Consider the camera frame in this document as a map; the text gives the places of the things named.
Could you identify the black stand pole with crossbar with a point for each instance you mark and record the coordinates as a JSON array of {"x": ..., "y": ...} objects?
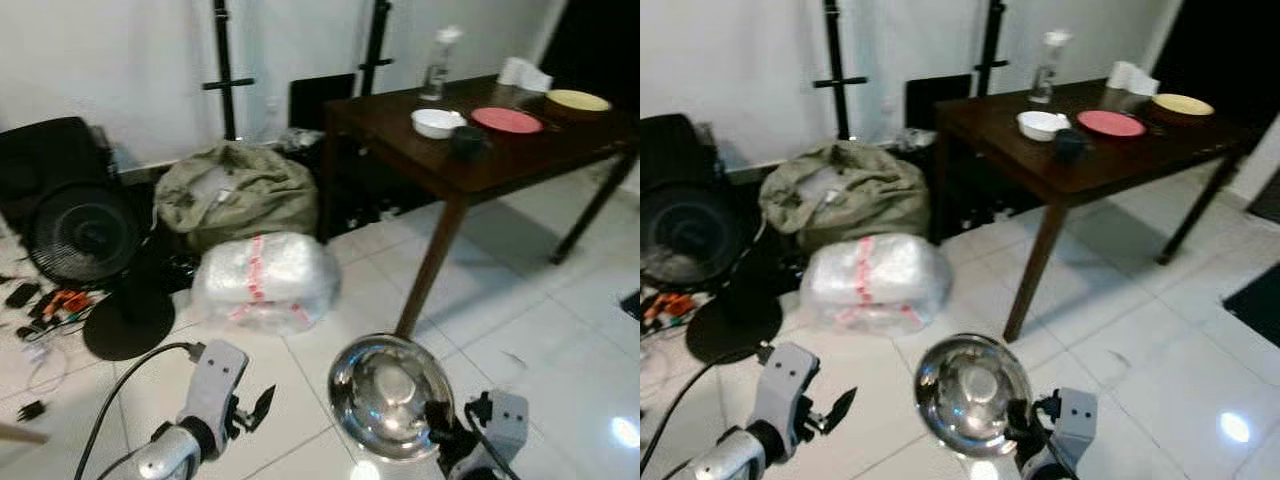
[
  {"x": 834, "y": 60},
  {"x": 224, "y": 60}
]

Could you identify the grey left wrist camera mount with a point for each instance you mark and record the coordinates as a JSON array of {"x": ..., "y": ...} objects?
[
  {"x": 785, "y": 390},
  {"x": 215, "y": 385}
]

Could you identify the dark round cup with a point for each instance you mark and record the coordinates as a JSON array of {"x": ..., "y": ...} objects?
[
  {"x": 468, "y": 145},
  {"x": 1070, "y": 147}
]

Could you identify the black floor mat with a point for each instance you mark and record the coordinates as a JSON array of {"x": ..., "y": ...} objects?
[{"x": 1255, "y": 292}]

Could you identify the white tissue pack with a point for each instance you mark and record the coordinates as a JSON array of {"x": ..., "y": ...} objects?
[
  {"x": 523, "y": 75},
  {"x": 1132, "y": 78}
]

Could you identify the olive green cloth bag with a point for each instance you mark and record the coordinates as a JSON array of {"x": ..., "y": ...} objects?
[
  {"x": 845, "y": 195},
  {"x": 240, "y": 195}
]

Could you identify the black suitcase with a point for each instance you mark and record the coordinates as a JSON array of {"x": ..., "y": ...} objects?
[
  {"x": 50, "y": 155},
  {"x": 675, "y": 150}
]

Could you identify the shiny steel bowl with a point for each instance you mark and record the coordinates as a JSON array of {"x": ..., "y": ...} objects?
[
  {"x": 385, "y": 390},
  {"x": 970, "y": 390}
]

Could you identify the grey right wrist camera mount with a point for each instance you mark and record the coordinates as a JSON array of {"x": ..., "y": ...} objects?
[
  {"x": 1075, "y": 420},
  {"x": 505, "y": 420}
]

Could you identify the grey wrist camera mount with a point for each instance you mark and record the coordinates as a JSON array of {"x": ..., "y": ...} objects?
[
  {"x": 505, "y": 420},
  {"x": 785, "y": 390},
  {"x": 1075, "y": 420},
  {"x": 215, "y": 385}
]

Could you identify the clear plastic water bottle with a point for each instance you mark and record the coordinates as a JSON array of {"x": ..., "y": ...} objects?
[
  {"x": 1047, "y": 72},
  {"x": 437, "y": 70}
]

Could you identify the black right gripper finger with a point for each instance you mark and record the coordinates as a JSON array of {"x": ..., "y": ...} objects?
[
  {"x": 1020, "y": 416},
  {"x": 438, "y": 416}
]

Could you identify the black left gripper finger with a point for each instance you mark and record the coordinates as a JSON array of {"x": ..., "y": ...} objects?
[
  {"x": 264, "y": 404},
  {"x": 840, "y": 403}
]

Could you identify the yellow plate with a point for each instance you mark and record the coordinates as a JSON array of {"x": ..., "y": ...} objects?
[
  {"x": 1182, "y": 104},
  {"x": 578, "y": 100}
]

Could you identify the dark brown wooden table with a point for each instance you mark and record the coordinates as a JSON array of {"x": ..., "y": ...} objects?
[
  {"x": 1130, "y": 165},
  {"x": 520, "y": 160}
]

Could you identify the white bowl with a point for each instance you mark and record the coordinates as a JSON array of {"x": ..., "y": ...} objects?
[
  {"x": 1043, "y": 125},
  {"x": 438, "y": 123}
]

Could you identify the bubble wrap package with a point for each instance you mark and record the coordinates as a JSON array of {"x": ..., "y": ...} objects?
[
  {"x": 265, "y": 285},
  {"x": 875, "y": 285}
]

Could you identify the pink plate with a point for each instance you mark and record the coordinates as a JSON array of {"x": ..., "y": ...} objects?
[
  {"x": 507, "y": 120},
  {"x": 1112, "y": 123}
]

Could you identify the black chair back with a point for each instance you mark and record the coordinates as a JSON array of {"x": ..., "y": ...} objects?
[
  {"x": 935, "y": 102},
  {"x": 320, "y": 100}
]

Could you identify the black floor fan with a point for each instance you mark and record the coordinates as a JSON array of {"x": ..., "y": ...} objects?
[
  {"x": 85, "y": 235},
  {"x": 690, "y": 235}
]

